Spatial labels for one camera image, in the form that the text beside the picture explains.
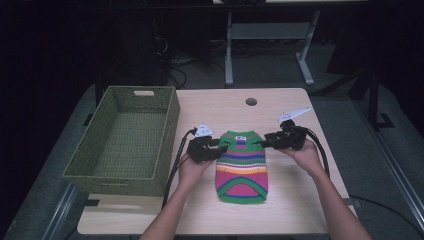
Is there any metal floor rail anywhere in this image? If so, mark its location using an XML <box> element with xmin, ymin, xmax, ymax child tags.
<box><xmin>353</xmin><ymin>98</ymin><xmax>424</xmax><ymax>233</ymax></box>
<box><xmin>41</xmin><ymin>182</ymin><xmax>82</xmax><ymax>240</ymax></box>

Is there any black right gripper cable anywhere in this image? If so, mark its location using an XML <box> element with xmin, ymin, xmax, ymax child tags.
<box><xmin>299</xmin><ymin>125</ymin><xmax>424</xmax><ymax>236</ymax></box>

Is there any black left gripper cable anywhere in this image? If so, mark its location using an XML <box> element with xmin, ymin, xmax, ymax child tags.
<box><xmin>161</xmin><ymin>127</ymin><xmax>198</xmax><ymax>210</ymax></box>

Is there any green woven basket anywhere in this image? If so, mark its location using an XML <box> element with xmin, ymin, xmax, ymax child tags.
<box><xmin>62</xmin><ymin>85</ymin><xmax>181</xmax><ymax>197</ymax></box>

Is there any person's left hand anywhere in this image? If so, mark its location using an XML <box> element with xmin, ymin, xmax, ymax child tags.
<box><xmin>177</xmin><ymin>153</ymin><xmax>217</xmax><ymax>188</ymax></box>

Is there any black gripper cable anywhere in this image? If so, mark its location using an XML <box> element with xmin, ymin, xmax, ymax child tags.
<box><xmin>299</xmin><ymin>125</ymin><xmax>424</xmax><ymax>236</ymax></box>
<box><xmin>161</xmin><ymin>127</ymin><xmax>198</xmax><ymax>210</ymax></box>

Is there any black metal stand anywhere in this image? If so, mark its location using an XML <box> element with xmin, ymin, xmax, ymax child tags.
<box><xmin>348</xmin><ymin>68</ymin><xmax>396</xmax><ymax>132</ymax></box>

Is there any person's right hand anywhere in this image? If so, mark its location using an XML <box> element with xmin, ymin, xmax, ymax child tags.
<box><xmin>278</xmin><ymin>137</ymin><xmax>323</xmax><ymax>177</ymax></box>

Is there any tangle of floor cables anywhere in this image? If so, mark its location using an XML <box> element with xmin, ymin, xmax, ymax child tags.
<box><xmin>152</xmin><ymin>34</ymin><xmax>228</xmax><ymax>90</ymax></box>

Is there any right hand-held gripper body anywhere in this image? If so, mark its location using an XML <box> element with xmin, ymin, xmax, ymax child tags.
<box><xmin>273</xmin><ymin>106</ymin><xmax>312</xmax><ymax>152</ymax></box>

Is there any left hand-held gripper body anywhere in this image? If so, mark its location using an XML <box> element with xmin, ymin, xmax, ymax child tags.
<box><xmin>186</xmin><ymin>123</ymin><xmax>222</xmax><ymax>164</ymax></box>

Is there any grey table clamp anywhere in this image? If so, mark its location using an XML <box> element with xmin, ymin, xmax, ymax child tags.
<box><xmin>344</xmin><ymin>197</ymin><xmax>363</xmax><ymax>209</ymax></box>

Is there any striped knitted pet sweater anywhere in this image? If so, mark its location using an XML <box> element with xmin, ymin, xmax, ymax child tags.
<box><xmin>214</xmin><ymin>130</ymin><xmax>270</xmax><ymax>205</ymax></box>

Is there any grey metal desk frame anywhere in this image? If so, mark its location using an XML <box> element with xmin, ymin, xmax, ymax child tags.
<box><xmin>224</xmin><ymin>9</ymin><xmax>322</xmax><ymax>88</ymax></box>

